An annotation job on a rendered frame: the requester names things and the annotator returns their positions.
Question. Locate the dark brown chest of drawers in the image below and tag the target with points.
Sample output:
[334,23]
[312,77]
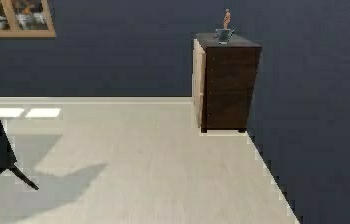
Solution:
[231,86]

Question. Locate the small orange figurine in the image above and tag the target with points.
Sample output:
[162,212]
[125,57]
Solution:
[227,19]

